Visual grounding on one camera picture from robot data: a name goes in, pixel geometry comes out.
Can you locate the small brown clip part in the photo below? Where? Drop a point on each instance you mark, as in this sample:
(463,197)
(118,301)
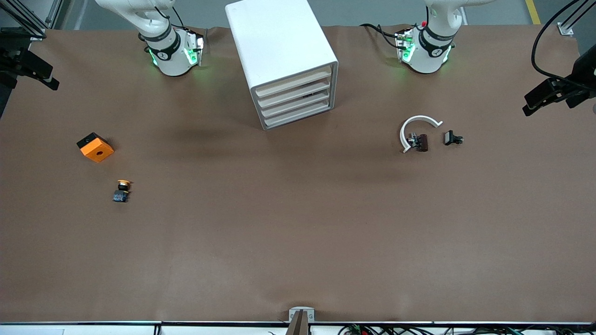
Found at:
(423,142)

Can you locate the orange box with hole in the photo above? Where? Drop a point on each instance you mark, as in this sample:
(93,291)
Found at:
(98,151)

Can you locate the white table edge rail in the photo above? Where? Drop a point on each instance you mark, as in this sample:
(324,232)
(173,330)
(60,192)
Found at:
(209,330)

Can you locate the black square push button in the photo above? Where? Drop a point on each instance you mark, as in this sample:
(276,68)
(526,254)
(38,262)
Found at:
(449,137)

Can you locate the brown table cover sheet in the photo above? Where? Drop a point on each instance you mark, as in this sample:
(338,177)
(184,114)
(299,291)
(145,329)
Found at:
(298,232)

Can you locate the yellow push button blue body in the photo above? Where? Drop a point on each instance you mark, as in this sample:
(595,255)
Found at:
(121,196)

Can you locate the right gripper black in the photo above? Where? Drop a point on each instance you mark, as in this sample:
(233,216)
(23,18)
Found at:
(8,58)

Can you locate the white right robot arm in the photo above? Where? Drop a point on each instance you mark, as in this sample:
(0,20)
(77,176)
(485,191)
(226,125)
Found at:
(170,60)

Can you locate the grey aluminium frame post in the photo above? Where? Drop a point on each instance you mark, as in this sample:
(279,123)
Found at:
(53,14)

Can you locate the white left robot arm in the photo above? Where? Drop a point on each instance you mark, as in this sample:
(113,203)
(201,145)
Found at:
(426,58)

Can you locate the aluminium frame strut with bracket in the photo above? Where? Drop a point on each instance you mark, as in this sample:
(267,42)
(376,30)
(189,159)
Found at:
(565,29)
(38,32)

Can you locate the grey metal mounting bracket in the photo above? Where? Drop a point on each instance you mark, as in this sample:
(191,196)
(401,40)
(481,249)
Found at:
(302,309)

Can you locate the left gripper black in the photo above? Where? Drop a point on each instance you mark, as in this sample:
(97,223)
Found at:
(583,72)

